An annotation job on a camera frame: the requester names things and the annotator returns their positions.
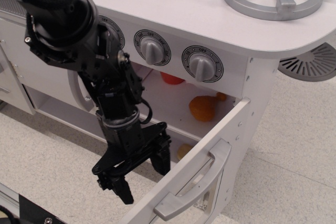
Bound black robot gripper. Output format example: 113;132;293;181
92;120;171;205

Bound white toy oven door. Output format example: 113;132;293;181
119;98;251;223

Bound grey oven door handle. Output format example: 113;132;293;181
154;139;232;221

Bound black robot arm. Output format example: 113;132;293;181
17;0;171;205

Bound beige toy bread piece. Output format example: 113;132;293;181
176;144;193;161

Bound orange toy chicken drumstick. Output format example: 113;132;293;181
188;92;227;122

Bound white cupboard door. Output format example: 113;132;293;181
1;19;80;109

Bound black mounting plate with screw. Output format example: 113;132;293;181
19;195;65;224

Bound grey right stove knob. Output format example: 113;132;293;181
182;46;224;83

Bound grey stove knob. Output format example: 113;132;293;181
134;29;171;66
182;46;224;83
99;15;125;49

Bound grey middle stove knob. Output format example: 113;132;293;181
134;29;171;66

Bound white toy kitchen cabinet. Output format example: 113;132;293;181
0;0;336;224

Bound grey left stove knob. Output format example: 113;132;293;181
99;15;125;49

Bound grey slotted round disc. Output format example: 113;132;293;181
278;42;335;82

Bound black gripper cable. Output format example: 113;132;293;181
139;99;153;125

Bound grey cupboard door handle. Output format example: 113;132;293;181
67;70;94;112

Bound aluminium frame rail corner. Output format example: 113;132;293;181
0;184;20;217

